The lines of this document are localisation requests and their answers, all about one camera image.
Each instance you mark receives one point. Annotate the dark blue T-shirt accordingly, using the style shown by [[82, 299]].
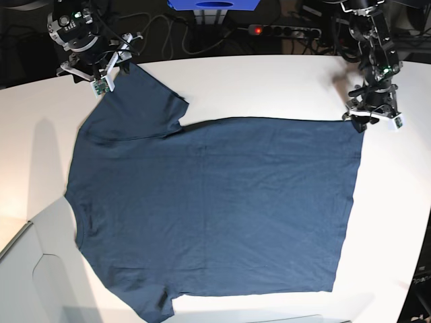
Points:
[[235, 206]]

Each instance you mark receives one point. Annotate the blue box on stand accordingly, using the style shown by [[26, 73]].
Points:
[[183, 5]]

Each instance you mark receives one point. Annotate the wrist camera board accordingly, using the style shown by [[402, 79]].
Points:
[[396, 123], [102, 86]]

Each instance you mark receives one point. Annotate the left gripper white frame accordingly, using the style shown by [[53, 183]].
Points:
[[379, 102]]

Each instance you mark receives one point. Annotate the black power strip red switch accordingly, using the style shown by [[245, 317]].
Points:
[[289, 32]]

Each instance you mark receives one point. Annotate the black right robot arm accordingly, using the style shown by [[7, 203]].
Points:
[[84, 29]]

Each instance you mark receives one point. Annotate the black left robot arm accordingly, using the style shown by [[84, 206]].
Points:
[[378, 61]]

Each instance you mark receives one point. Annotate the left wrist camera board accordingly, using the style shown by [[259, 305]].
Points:
[[396, 123]]

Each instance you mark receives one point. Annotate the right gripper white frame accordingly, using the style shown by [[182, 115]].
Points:
[[99, 57]]

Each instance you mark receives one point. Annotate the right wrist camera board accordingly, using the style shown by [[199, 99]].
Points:
[[102, 86]]

